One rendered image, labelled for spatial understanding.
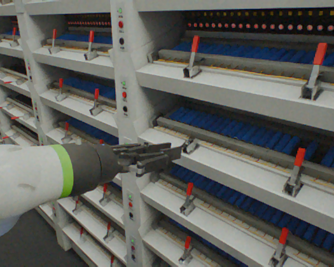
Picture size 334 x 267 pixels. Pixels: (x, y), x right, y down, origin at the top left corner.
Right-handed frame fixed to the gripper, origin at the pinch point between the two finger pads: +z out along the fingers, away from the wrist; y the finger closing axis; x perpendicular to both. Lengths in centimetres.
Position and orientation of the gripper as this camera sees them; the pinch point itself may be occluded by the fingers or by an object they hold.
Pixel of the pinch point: (165, 152)
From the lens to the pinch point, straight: 67.5
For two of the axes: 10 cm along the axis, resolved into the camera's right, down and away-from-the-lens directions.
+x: 1.4, -9.6, -2.4
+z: 6.9, -0.8, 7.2
